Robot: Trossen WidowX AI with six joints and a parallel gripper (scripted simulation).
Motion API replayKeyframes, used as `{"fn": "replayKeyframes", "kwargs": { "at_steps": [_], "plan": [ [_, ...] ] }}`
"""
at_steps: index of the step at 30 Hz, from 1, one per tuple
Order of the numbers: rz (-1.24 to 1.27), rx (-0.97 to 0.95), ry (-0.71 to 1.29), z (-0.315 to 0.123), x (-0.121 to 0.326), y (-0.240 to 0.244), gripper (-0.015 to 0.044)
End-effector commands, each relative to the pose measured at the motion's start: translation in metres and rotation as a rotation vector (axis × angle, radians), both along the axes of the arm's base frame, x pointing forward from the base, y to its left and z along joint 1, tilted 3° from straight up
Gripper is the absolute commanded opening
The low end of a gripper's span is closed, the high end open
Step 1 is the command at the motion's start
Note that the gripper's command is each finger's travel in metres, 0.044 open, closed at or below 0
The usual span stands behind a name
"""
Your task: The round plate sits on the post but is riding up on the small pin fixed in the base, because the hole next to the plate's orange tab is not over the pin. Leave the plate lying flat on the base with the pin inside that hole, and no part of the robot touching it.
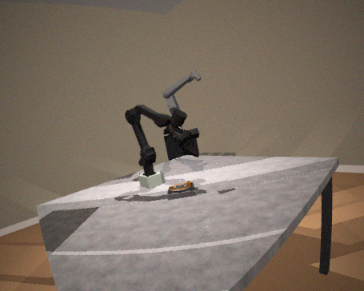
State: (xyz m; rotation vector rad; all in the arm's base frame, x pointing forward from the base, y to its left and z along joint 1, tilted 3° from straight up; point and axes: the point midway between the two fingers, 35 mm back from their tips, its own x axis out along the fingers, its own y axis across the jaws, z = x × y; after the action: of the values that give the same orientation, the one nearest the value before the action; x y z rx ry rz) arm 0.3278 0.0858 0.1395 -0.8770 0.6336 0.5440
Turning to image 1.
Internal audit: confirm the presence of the orange round plate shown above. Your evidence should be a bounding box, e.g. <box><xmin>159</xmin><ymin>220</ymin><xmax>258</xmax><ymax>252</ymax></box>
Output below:
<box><xmin>169</xmin><ymin>181</ymin><xmax>191</xmax><ymax>191</ymax></box>

